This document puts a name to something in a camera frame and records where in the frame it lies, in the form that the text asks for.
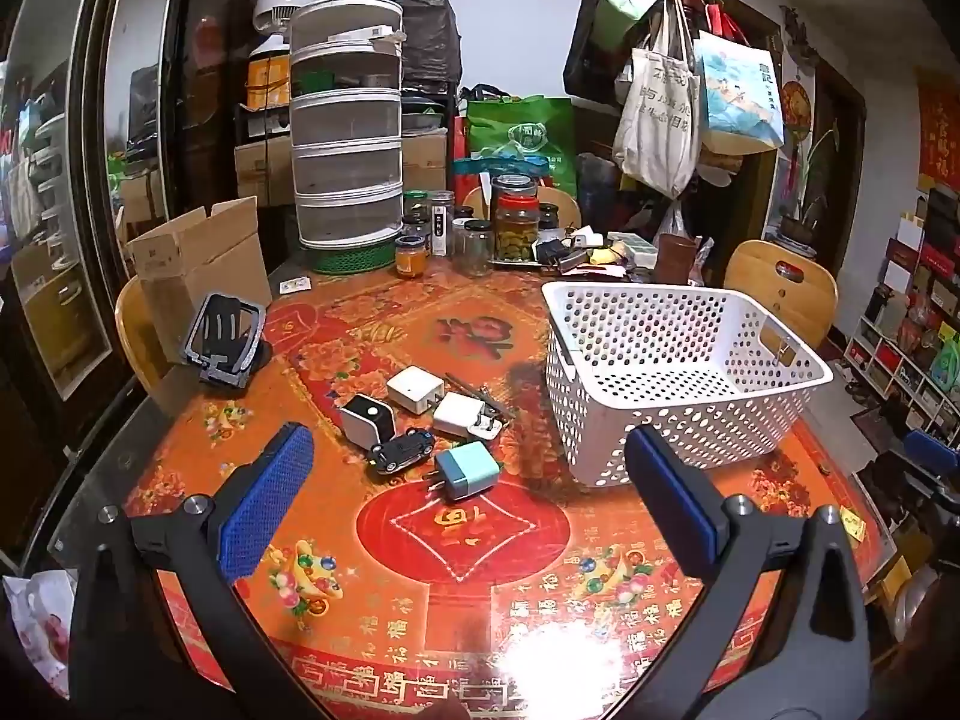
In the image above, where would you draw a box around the white perforated plastic basket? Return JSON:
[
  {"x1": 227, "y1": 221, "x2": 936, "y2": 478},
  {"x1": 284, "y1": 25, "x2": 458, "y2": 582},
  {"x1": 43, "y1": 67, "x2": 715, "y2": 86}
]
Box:
[{"x1": 542, "y1": 281, "x2": 833, "y2": 488}]

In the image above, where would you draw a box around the black and white charger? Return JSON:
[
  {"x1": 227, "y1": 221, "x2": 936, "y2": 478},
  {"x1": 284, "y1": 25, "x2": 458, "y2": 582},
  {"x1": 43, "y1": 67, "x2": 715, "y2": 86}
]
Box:
[{"x1": 338, "y1": 394, "x2": 395, "y2": 452}]

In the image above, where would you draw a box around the black toy car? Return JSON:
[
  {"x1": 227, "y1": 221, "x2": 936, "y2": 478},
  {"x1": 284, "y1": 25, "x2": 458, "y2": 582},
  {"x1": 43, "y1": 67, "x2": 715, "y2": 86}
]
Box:
[{"x1": 368, "y1": 427, "x2": 436, "y2": 476}]

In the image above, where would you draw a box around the light blue charger plug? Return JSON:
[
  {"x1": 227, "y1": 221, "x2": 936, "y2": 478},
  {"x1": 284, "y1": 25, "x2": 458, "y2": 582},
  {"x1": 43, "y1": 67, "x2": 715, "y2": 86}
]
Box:
[{"x1": 425, "y1": 440, "x2": 501, "y2": 500}]

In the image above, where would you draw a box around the white square charger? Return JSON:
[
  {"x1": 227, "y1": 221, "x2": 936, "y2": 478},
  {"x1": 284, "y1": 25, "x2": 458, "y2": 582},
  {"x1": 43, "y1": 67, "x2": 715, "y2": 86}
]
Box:
[{"x1": 387, "y1": 366, "x2": 446, "y2": 415}]

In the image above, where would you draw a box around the white charger with prongs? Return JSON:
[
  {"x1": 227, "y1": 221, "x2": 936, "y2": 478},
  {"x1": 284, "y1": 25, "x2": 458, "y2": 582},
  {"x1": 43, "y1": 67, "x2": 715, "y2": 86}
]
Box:
[{"x1": 433, "y1": 392, "x2": 505, "y2": 442}]

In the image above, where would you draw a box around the red patterned tablecloth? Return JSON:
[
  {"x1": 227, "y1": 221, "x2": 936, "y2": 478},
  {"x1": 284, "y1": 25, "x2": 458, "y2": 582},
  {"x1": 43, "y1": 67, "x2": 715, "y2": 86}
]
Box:
[{"x1": 125, "y1": 262, "x2": 884, "y2": 718}]

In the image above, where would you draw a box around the black phone stand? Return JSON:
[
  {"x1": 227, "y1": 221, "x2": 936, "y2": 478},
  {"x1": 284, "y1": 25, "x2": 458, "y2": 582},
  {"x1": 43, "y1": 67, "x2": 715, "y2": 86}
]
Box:
[{"x1": 181, "y1": 291, "x2": 274, "y2": 390}]

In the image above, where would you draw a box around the shelf with boxes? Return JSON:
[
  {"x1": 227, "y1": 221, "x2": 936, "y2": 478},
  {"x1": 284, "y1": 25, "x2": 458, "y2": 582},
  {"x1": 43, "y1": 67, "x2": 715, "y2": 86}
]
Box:
[{"x1": 844, "y1": 187, "x2": 958, "y2": 447}]

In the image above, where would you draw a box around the wooden chair right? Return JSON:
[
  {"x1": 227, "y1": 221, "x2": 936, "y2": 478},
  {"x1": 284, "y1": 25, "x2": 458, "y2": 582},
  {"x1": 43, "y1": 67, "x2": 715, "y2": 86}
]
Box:
[{"x1": 724, "y1": 239, "x2": 838, "y2": 348}]

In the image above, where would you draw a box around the cardboard box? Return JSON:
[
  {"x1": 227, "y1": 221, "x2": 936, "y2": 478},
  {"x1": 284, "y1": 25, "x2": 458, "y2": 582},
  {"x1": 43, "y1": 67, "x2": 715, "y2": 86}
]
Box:
[{"x1": 127, "y1": 197, "x2": 272, "y2": 366}]

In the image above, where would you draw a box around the brown mug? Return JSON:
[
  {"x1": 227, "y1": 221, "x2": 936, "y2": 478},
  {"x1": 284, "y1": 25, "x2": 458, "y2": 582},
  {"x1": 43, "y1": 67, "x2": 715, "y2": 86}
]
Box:
[{"x1": 654, "y1": 234, "x2": 698, "y2": 286}]

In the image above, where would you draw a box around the small orange jar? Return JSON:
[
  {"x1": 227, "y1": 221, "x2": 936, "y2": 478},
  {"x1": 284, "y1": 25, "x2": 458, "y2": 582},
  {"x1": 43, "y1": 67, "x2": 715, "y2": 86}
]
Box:
[{"x1": 394, "y1": 234, "x2": 430, "y2": 278}]

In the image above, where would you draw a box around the wooden chair behind table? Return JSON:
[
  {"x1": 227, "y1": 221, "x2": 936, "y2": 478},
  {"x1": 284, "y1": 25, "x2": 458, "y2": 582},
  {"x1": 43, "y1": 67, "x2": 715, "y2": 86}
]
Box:
[{"x1": 464, "y1": 185, "x2": 583, "y2": 229}]

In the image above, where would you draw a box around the empty glass jar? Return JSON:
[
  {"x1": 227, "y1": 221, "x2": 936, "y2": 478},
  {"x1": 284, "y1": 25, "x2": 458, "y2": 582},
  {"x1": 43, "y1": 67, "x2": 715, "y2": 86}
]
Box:
[{"x1": 460, "y1": 220, "x2": 494, "y2": 278}]

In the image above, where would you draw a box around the large pickle jar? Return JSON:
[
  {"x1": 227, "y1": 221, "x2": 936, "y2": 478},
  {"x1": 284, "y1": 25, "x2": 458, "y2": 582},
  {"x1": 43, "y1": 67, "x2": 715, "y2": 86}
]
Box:
[{"x1": 493, "y1": 193, "x2": 540, "y2": 262}]

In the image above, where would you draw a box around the beige tote bag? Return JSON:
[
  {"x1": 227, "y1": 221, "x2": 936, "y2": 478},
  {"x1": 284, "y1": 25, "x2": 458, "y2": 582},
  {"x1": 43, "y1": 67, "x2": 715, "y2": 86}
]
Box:
[{"x1": 613, "y1": 0, "x2": 701, "y2": 200}]

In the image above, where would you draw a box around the blue white hanging bag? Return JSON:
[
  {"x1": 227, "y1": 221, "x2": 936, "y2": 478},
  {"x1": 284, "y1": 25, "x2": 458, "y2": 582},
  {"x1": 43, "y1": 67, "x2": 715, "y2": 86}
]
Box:
[{"x1": 693, "y1": 31, "x2": 784, "y2": 156}]

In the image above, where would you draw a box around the green shopping bag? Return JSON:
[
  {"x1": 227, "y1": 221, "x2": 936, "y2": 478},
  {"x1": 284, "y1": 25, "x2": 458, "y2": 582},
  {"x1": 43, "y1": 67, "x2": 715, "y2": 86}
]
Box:
[{"x1": 466, "y1": 96, "x2": 576, "y2": 197}]

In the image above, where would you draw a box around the white drawer tower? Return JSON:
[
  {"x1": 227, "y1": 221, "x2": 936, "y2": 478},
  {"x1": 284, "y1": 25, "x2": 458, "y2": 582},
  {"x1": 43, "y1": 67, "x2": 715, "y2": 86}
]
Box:
[{"x1": 290, "y1": 0, "x2": 405, "y2": 250}]

